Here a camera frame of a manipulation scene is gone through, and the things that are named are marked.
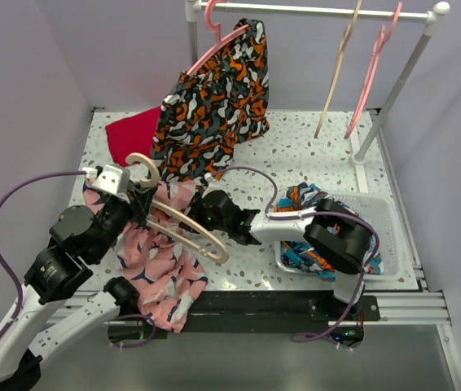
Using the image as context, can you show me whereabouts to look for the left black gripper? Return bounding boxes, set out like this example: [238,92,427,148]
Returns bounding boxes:
[90,180,158,261]

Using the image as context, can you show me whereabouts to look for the pink navy patterned shorts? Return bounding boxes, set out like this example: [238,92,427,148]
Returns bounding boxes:
[82,179,209,333]

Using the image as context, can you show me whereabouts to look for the beige wooden hanger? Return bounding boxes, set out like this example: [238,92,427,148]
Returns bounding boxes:
[125,152,230,265]
[314,0,362,138]

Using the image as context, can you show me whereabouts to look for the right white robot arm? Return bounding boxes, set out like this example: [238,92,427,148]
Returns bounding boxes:
[188,190,380,320]

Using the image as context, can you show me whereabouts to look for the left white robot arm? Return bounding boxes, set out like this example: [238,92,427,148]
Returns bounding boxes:
[0,185,155,390]

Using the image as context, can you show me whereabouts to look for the blue orange patterned shorts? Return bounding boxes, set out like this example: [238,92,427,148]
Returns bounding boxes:
[274,182,375,281]

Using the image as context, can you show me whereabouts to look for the orange black camo shorts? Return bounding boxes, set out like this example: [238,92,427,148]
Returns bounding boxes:
[151,18,270,182]

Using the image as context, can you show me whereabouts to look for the left pink hanger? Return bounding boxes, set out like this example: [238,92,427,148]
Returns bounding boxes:
[187,0,248,76]

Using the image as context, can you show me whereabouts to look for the pink hanger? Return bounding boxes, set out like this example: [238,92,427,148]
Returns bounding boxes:
[344,2,402,139]
[187,0,248,76]

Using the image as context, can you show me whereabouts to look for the right pink hanger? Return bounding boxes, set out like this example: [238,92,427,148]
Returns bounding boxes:
[344,2,402,139]

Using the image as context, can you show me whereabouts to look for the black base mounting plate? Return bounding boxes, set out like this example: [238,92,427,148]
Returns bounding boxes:
[108,290,381,343]

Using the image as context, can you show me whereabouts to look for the red folded cloth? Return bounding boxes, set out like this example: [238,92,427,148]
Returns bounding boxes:
[105,107,160,166]

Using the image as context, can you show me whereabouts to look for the white plastic basket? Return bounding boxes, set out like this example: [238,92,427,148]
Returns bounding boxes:
[274,182,406,282]

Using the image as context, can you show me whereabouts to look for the white clothes rack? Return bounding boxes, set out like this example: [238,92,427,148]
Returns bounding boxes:
[184,1,450,168]

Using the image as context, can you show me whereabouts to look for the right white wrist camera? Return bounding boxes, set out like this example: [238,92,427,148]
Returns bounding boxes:
[202,173,221,197]

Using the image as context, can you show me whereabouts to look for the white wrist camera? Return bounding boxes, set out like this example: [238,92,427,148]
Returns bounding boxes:
[82,165,130,196]
[202,173,221,197]

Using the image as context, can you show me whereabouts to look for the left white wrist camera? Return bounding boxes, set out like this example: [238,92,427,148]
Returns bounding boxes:
[82,165,130,196]

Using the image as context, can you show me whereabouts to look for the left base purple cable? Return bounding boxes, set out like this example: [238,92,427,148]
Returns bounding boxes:
[110,312,158,349]

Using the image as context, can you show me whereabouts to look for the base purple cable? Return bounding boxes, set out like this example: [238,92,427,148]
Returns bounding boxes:
[291,331,358,349]
[110,312,158,349]

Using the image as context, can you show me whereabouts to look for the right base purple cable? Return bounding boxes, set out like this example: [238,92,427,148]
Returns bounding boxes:
[291,331,358,349]

